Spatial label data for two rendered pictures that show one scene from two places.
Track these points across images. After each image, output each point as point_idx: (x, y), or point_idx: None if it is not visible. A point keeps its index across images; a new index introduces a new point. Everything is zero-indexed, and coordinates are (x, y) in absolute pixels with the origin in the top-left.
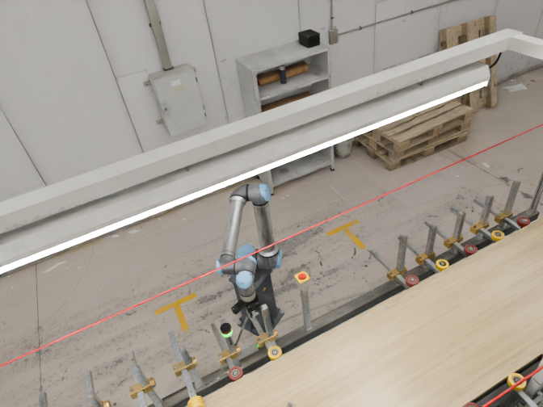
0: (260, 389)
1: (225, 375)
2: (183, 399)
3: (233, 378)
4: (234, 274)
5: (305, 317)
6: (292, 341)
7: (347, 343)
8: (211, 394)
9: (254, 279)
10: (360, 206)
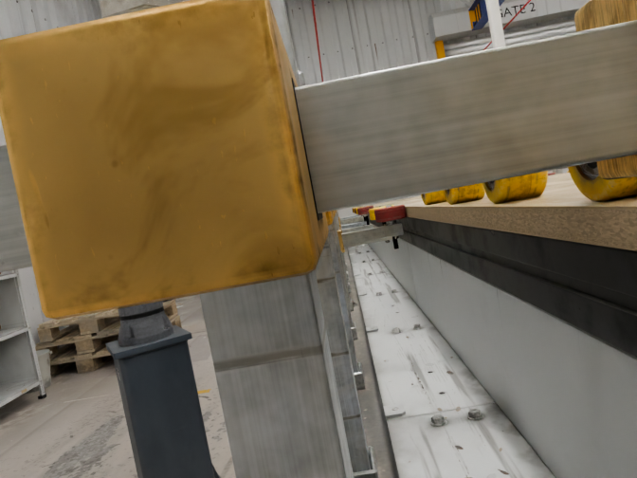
0: None
1: (353, 297)
2: (361, 319)
3: (398, 205)
4: (117, 349)
5: (338, 229)
6: (351, 273)
7: (416, 200)
8: (414, 206)
9: (171, 326)
10: (318, 39)
